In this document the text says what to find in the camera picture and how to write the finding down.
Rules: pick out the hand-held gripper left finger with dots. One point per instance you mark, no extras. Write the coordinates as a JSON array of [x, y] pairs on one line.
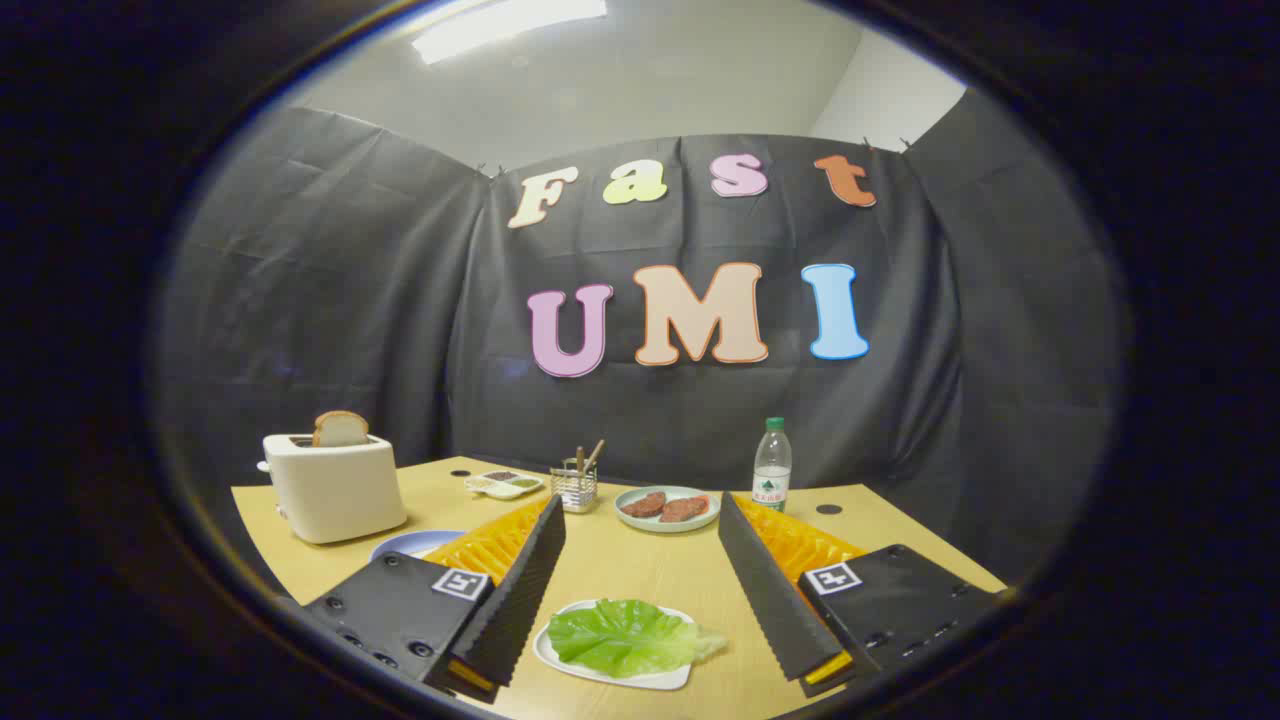
[[520, 590]]

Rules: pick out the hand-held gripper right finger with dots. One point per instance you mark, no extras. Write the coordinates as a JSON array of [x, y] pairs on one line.
[[775, 600]]

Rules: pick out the green lettuce leaf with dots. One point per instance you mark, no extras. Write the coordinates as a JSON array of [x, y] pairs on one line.
[[620, 640]]

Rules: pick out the bread slice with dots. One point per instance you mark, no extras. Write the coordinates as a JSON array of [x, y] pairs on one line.
[[340, 430]]

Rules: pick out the white divided condiment dish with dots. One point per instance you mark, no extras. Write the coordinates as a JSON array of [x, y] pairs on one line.
[[505, 488]]

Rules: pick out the blue plate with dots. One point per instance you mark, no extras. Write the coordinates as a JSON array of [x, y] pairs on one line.
[[410, 543]]

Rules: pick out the white plate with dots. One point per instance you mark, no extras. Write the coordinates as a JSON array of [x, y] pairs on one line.
[[610, 678]]

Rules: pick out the meat patty with red edge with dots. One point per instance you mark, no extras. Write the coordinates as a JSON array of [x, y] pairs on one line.
[[685, 509]]

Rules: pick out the clear plastic water bottle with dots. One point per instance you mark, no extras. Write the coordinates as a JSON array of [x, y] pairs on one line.
[[771, 470]]

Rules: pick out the brown meat patty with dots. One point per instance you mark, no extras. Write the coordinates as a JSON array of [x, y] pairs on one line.
[[643, 505]]

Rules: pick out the pale green plate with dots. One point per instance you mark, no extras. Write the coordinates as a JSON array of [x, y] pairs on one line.
[[668, 490]]

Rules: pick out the white toaster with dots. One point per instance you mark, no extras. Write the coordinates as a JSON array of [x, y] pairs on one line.
[[335, 490]]

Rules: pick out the black backdrop cloth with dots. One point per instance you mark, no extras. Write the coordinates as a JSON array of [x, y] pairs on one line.
[[350, 300]]

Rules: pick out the ceiling light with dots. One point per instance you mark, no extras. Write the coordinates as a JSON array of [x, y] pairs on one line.
[[500, 25]]

